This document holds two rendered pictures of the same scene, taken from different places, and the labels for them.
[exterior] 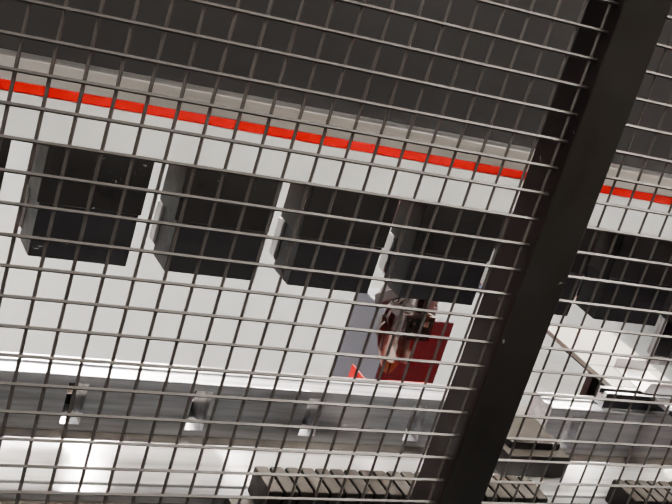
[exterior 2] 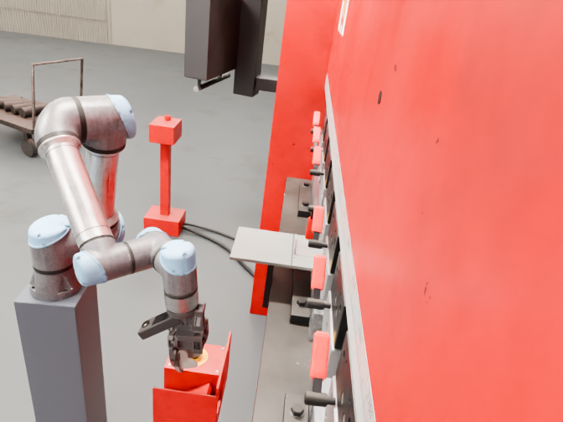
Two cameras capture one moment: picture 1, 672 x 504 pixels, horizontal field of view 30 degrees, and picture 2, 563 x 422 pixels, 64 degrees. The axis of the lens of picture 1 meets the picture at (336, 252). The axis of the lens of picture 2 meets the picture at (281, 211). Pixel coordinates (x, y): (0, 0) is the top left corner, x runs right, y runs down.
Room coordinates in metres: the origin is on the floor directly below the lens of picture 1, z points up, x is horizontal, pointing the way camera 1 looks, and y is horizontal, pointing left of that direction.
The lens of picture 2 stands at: (1.80, 0.44, 1.73)
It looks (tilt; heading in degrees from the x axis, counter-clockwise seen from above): 27 degrees down; 299
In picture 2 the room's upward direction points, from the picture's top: 8 degrees clockwise
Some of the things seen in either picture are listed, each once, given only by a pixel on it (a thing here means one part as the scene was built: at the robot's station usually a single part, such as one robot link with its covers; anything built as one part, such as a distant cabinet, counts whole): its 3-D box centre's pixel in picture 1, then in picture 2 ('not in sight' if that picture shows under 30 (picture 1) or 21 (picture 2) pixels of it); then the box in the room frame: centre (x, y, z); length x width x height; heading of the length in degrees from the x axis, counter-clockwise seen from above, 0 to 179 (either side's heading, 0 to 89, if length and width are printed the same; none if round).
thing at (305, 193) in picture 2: not in sight; (304, 198); (2.59, -1.15, 0.89); 0.30 x 0.05 x 0.03; 119
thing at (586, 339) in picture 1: (609, 358); (276, 248); (2.38, -0.59, 1.00); 0.26 x 0.18 x 0.01; 29
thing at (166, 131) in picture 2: not in sight; (165, 176); (3.91, -1.62, 0.41); 0.25 x 0.20 x 0.83; 29
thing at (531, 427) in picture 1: (496, 419); not in sight; (1.88, -0.33, 1.01); 0.26 x 0.12 x 0.05; 29
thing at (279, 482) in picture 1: (404, 494); not in sight; (1.52, -0.19, 1.02); 0.44 x 0.06 x 0.04; 119
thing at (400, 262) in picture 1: (439, 245); (355, 318); (1.97, -0.16, 1.24); 0.15 x 0.09 x 0.17; 119
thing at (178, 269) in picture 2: not in sight; (178, 267); (2.38, -0.17, 1.14); 0.09 x 0.08 x 0.11; 162
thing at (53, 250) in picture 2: not in sight; (54, 240); (2.93, -0.21, 0.94); 0.13 x 0.12 x 0.14; 72
